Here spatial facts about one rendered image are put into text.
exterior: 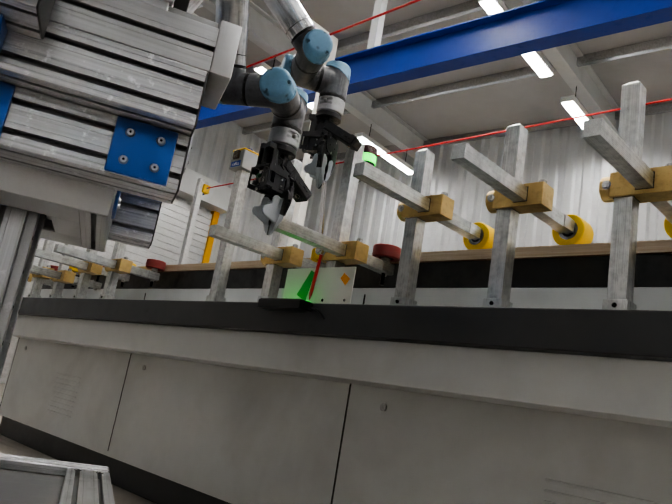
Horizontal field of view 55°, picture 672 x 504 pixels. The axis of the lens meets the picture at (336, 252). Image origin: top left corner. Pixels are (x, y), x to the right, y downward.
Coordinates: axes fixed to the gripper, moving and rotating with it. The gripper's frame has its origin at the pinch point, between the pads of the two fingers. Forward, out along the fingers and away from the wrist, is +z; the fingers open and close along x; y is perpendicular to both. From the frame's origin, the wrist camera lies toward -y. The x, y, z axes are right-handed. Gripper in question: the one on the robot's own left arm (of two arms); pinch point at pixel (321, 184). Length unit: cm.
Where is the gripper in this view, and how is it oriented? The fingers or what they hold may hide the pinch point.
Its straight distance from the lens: 174.1
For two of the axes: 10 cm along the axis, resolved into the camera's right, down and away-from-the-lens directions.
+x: -3.9, -2.7, -8.8
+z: -1.8, 9.6, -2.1
